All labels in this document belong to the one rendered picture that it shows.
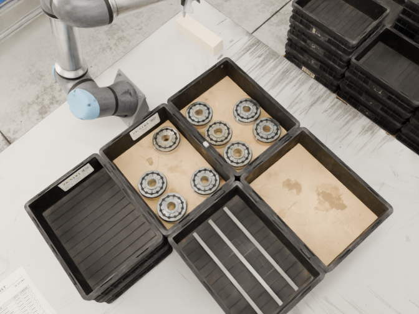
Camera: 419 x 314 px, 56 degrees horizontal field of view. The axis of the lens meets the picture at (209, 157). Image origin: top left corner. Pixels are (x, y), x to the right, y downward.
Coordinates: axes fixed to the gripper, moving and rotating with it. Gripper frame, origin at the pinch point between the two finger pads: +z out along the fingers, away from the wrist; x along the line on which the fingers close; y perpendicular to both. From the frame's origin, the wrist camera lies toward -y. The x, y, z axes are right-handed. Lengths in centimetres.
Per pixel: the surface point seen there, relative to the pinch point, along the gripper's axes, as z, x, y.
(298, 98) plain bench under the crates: 20, 5, 54
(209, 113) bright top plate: 4.3, -31.7, 38.0
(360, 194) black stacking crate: 4, -21, 97
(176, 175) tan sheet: 7, -57, 45
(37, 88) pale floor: 90, -63, -101
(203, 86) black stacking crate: 3.0, -24.9, 28.6
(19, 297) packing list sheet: 20, -126, 32
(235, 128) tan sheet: 7, -28, 49
